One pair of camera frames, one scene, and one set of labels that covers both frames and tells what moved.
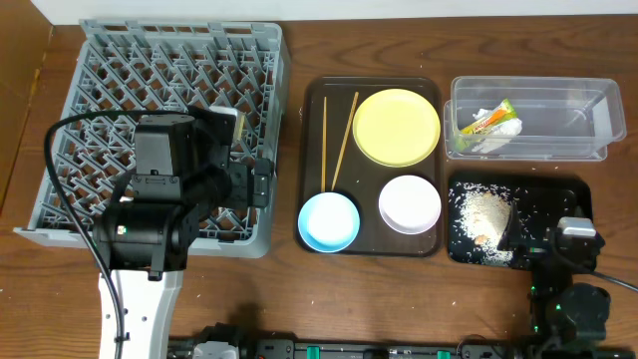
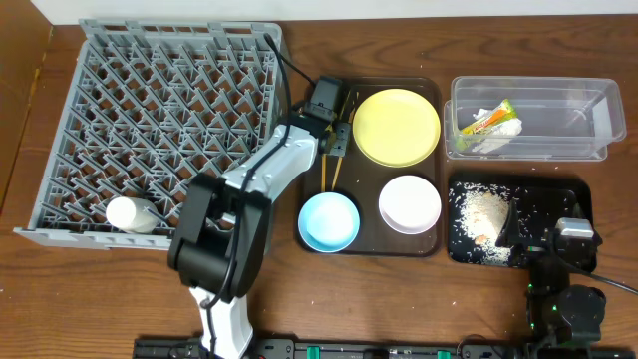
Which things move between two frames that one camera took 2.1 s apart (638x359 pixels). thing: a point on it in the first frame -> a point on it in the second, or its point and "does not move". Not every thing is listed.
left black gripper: [260, 181] -> [340, 138]
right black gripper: [529, 250] does not move
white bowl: [410, 204] does not move
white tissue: [492, 146] does not move
